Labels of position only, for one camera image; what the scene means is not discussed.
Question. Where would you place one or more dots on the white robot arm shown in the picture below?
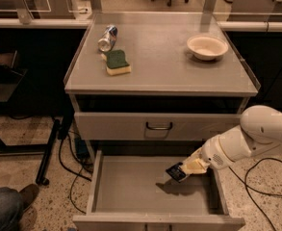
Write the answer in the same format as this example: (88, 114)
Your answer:
(259, 131)

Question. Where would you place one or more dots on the person leg in jeans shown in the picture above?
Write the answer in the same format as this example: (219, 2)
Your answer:
(11, 209)

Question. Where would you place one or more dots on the open middle drawer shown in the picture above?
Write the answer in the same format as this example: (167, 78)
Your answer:
(134, 193)

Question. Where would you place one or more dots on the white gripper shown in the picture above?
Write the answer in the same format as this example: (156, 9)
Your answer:
(212, 153)

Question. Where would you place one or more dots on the closed upper drawer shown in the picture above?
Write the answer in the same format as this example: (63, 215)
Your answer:
(131, 126)

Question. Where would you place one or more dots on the black drawer handle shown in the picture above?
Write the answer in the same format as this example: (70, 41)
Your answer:
(160, 127)

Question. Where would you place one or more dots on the green yellow sponge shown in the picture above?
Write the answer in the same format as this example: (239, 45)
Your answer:
(116, 63)

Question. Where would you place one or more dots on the blue silver soda can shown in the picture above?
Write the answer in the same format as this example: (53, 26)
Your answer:
(107, 42)

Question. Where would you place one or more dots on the brown shoe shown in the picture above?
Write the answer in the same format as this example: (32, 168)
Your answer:
(29, 195)

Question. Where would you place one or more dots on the dark blue rxbar wrapper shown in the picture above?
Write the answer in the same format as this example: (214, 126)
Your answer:
(176, 173)

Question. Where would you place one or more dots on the white bowl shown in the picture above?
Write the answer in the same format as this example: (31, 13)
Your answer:
(207, 48)

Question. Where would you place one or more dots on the grey drawer cabinet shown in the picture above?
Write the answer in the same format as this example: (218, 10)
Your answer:
(166, 78)

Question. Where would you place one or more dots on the black side table frame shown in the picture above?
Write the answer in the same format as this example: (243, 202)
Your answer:
(11, 77)

